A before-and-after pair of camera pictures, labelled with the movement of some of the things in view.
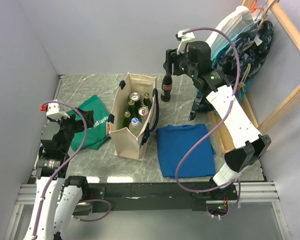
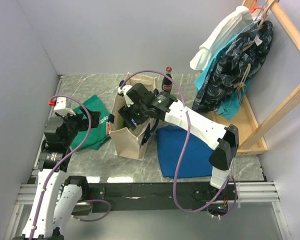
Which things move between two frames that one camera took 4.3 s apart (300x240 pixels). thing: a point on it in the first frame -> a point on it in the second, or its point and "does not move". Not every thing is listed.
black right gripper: (172, 57) -> (126, 112)
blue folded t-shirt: (174, 141) does not move
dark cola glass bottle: (167, 86) does not move
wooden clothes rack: (216, 118) does not move
